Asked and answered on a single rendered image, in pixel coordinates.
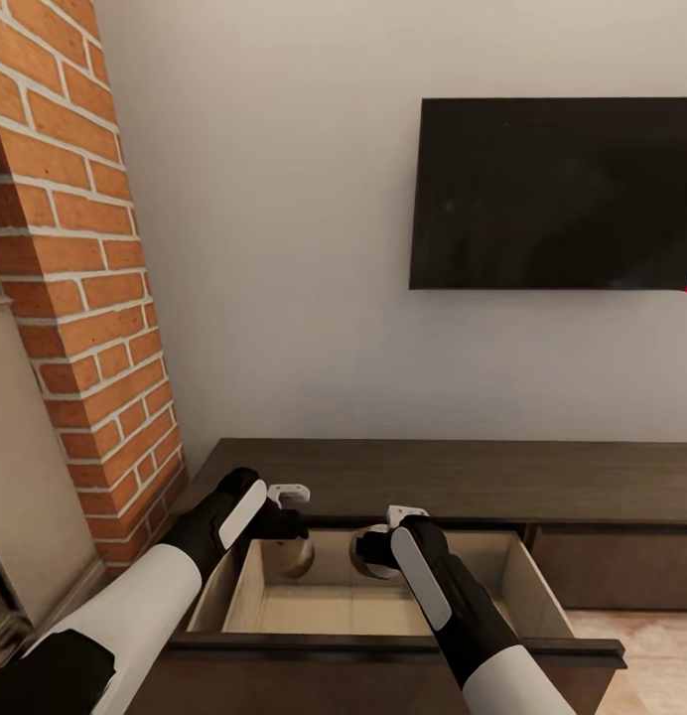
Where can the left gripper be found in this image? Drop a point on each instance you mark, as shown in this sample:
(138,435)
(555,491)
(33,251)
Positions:
(284,524)

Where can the wall mounted tv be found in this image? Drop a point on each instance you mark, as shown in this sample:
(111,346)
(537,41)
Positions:
(551,194)

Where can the wood fireplace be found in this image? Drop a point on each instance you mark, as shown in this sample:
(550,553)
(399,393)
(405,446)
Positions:
(49,566)

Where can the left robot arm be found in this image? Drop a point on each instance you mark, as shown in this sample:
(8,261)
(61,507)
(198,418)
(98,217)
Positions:
(94,661)

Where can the pillar candle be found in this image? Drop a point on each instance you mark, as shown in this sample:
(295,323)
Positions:
(291,558)
(369,569)

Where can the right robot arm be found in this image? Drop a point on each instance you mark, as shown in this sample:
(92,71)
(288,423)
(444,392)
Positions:
(496,673)

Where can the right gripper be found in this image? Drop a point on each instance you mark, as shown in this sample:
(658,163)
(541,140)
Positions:
(374,547)

